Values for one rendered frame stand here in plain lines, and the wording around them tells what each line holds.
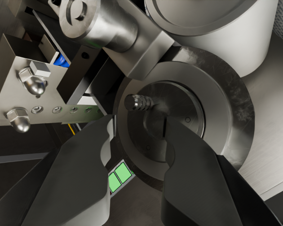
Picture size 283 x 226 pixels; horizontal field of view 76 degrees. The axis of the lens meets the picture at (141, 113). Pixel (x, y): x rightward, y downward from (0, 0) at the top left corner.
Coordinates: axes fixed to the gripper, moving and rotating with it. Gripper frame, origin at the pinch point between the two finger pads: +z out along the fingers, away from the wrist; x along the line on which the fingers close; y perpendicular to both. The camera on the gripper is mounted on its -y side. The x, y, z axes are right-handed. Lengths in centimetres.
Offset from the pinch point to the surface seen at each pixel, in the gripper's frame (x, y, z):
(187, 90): 3.9, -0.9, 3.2
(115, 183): -8, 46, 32
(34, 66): -16.7, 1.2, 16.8
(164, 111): 2.2, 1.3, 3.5
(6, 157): -153, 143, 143
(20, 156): -146, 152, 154
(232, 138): 7.7, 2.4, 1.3
